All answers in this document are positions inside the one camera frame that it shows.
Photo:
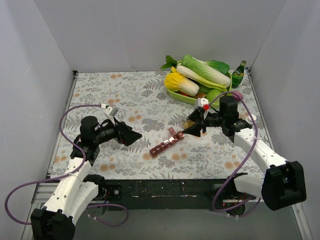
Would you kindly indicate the round green cabbage toy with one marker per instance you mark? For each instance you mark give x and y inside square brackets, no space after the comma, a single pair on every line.
[212,94]

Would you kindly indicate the dark red weekly pill organizer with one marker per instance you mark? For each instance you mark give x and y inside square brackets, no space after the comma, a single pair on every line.
[169,142]

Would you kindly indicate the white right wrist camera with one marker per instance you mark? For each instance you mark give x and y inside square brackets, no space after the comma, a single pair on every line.
[202,103]

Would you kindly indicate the green glass bottle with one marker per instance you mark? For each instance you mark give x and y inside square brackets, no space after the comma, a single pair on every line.
[238,74]

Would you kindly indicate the dark green leafy vegetable toy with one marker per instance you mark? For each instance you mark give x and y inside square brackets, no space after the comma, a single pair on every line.
[219,66]

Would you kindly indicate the green napa cabbage toy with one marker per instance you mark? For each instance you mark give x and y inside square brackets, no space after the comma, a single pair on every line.
[205,71]

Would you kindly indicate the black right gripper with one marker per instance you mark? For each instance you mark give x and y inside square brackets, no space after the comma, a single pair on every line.
[203,122]

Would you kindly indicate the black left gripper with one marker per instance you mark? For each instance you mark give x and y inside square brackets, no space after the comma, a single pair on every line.
[122,133]

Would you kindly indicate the green plastic vegetable tray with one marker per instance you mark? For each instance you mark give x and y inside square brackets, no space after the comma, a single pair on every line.
[203,90]

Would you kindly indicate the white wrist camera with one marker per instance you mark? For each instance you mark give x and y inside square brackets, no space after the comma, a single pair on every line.
[202,103]
[109,111]

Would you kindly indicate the small white pill bottle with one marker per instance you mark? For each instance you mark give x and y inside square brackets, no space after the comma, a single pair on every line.
[251,119]

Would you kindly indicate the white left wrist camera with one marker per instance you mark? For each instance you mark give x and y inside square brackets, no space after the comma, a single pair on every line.
[109,111]

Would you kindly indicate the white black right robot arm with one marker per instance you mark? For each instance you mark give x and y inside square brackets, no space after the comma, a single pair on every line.
[283,184]

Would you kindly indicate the yellow napa cabbage toy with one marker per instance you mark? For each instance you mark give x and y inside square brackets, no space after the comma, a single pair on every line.
[177,82]

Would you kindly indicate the purple onion toy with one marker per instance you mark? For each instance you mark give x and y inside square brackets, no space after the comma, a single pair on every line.
[237,95]

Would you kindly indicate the clear bottle of yellow pills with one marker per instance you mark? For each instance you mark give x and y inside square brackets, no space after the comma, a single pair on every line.
[186,123]

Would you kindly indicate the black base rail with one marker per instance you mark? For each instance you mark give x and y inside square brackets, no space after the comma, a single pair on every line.
[172,194]

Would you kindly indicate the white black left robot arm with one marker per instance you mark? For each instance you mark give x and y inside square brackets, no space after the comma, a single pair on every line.
[58,217]

